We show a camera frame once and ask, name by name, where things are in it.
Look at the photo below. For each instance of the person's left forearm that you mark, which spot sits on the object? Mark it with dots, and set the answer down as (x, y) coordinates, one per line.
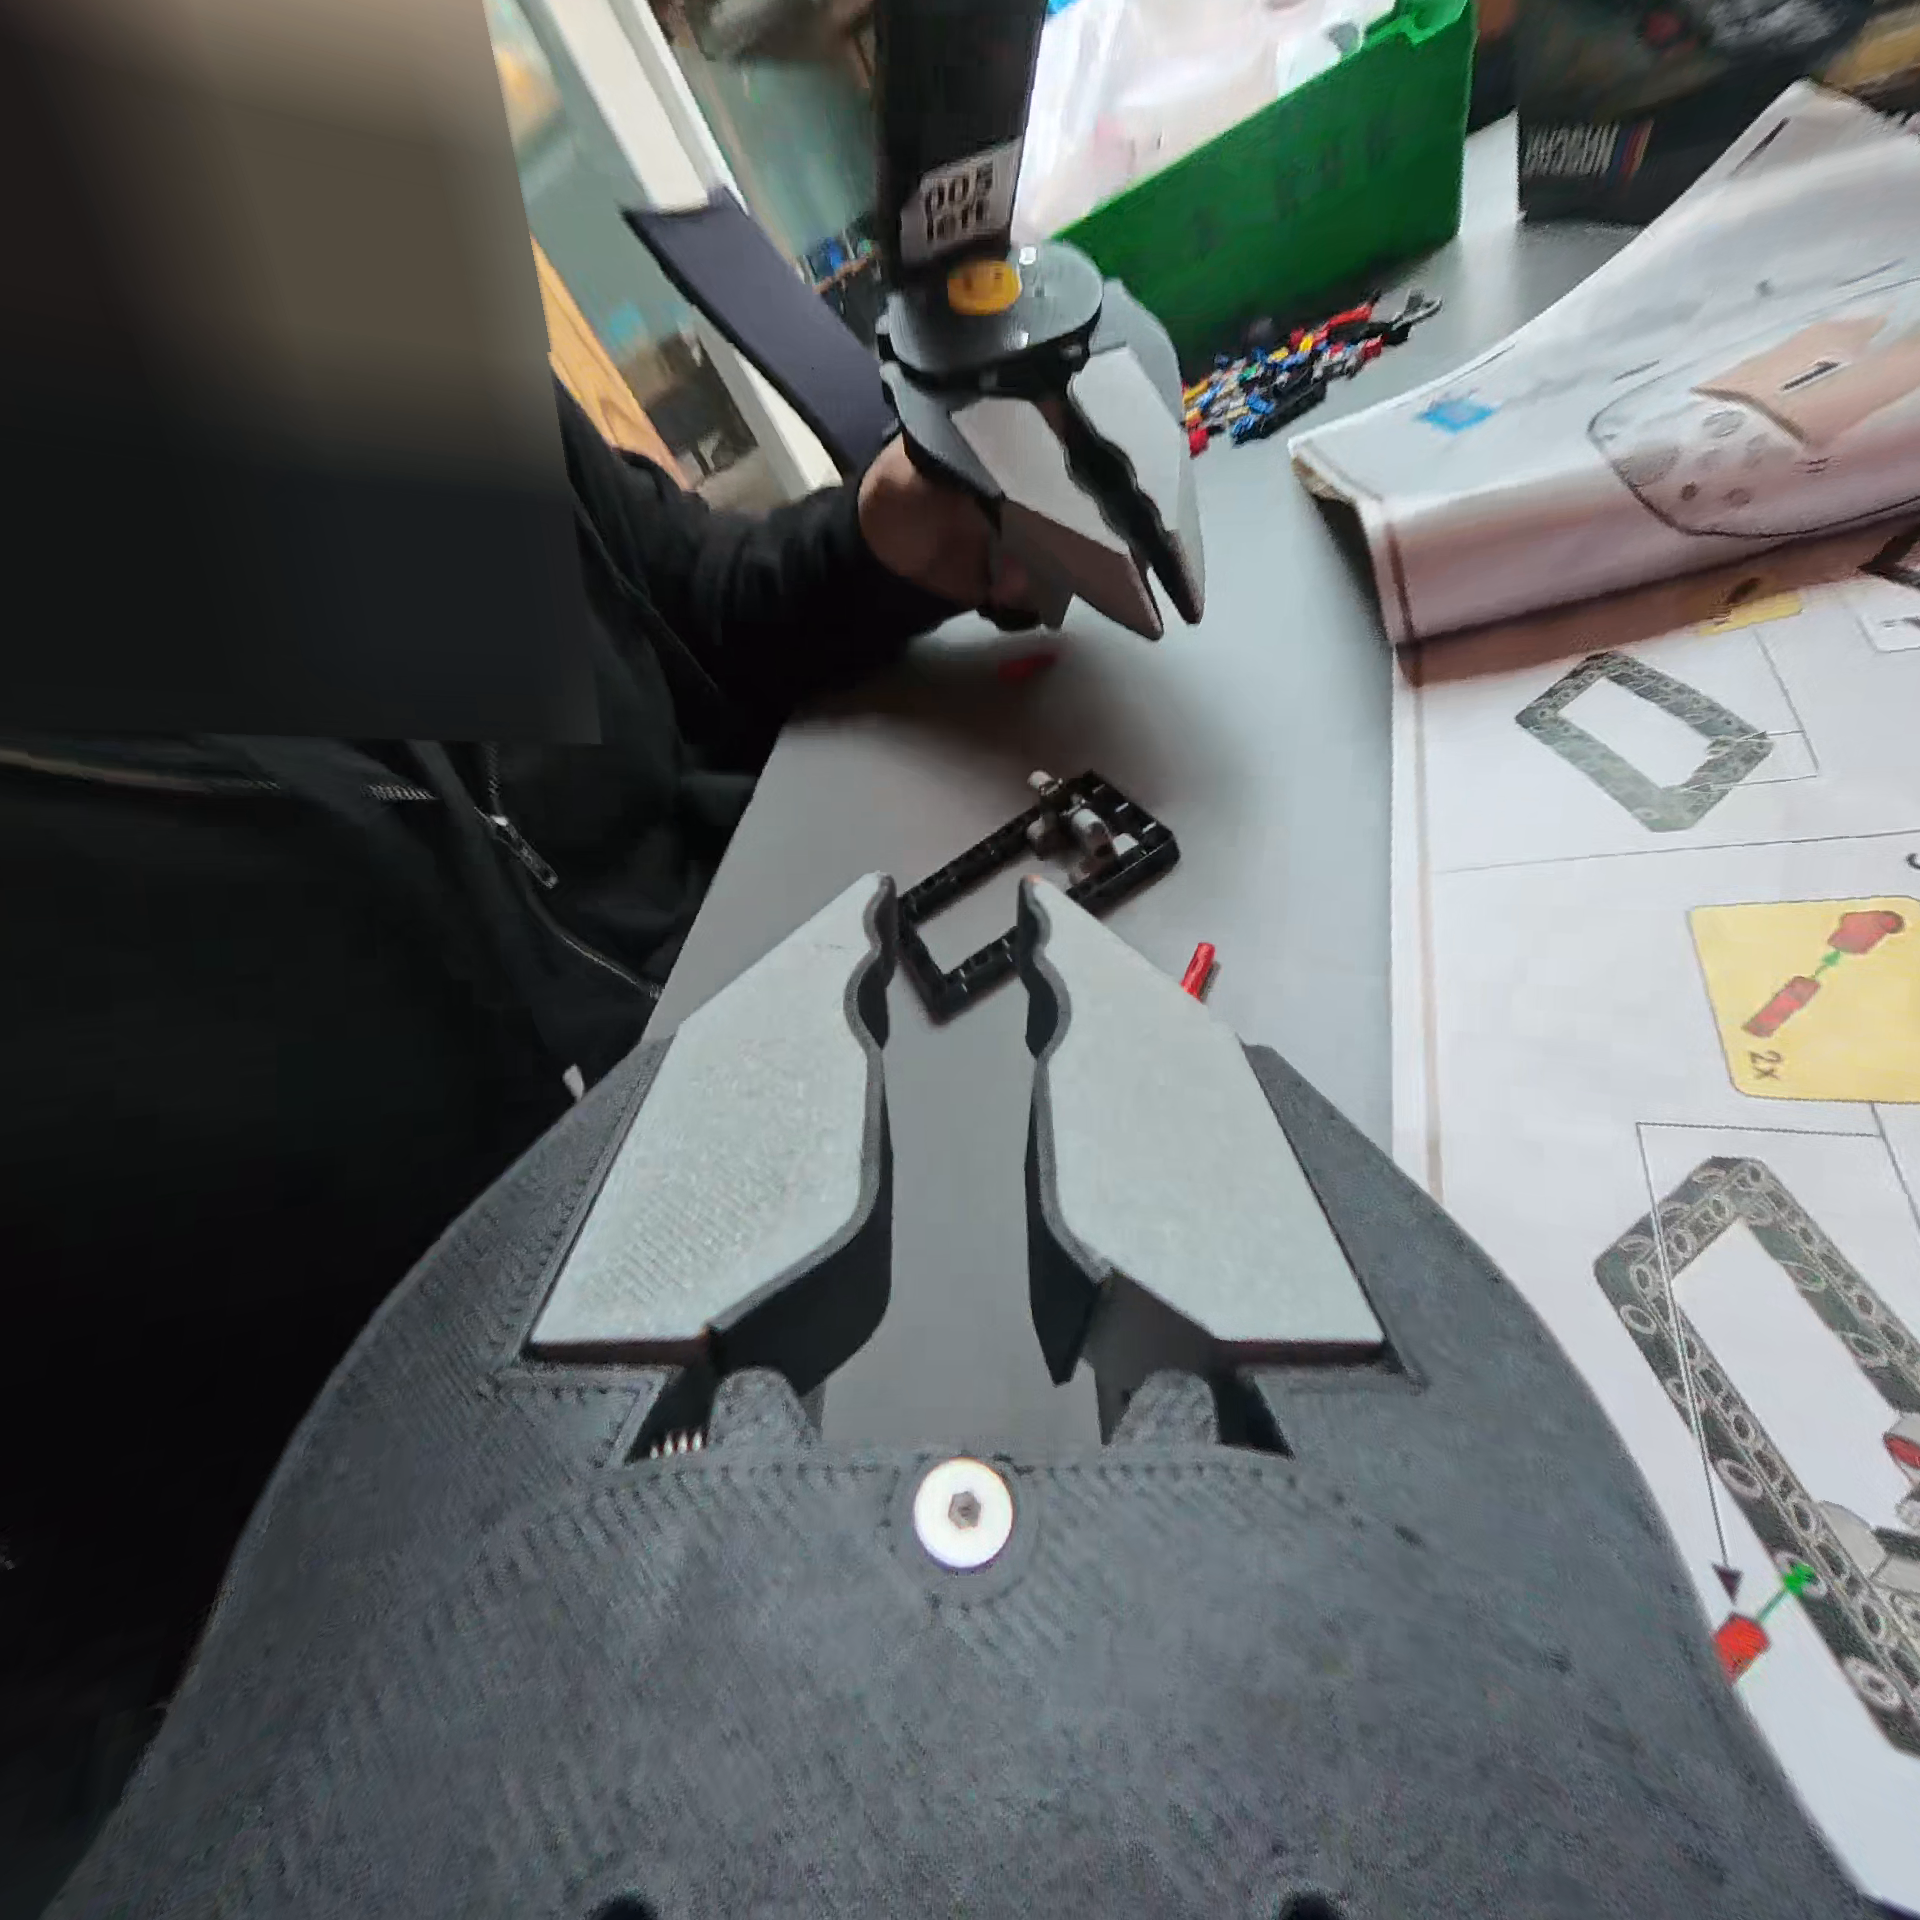
(749, 585)

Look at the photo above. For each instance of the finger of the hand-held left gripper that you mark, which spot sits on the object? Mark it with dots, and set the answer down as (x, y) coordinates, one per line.
(1154, 436)
(1049, 494)

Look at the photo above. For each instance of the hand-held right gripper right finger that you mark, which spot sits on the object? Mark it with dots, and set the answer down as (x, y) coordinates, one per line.
(1201, 1184)

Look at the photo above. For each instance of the person's black jacket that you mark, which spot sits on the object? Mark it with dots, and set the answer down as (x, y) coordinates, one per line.
(299, 1050)

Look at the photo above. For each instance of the lego instruction booklet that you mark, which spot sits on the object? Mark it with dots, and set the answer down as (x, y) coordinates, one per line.
(1576, 975)

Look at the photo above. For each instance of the person's left hand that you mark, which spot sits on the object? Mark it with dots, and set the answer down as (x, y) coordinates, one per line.
(921, 525)

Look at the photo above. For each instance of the black office chair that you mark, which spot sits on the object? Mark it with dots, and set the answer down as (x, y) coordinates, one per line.
(764, 317)

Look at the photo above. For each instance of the red lego axle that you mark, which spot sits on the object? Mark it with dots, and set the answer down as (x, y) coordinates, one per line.
(1195, 972)
(1027, 666)

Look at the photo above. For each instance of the clear plastic bag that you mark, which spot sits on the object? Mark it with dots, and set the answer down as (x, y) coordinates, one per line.
(1170, 77)

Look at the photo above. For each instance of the pile of lego pieces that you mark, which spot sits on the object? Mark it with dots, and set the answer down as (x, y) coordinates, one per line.
(1289, 368)

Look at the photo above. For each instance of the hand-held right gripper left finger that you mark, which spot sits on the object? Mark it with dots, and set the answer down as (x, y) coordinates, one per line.
(720, 1184)

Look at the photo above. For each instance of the black rectangular lego frame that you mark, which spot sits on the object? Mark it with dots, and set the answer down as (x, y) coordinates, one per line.
(967, 983)

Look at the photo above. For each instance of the green plastic bin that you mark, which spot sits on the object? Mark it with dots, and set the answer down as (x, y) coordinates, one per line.
(1289, 194)

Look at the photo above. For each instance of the lego set cardboard box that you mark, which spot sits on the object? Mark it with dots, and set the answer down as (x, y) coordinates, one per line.
(1651, 136)

